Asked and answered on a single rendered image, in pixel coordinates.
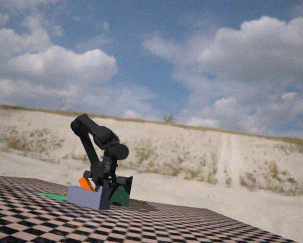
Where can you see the orange l-shaped part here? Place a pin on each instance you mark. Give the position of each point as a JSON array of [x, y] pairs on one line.
[[85, 183]]

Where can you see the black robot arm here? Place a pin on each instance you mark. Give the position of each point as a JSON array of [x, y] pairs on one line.
[[104, 138]]

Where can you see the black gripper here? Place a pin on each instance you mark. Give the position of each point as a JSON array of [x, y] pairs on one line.
[[116, 181]]

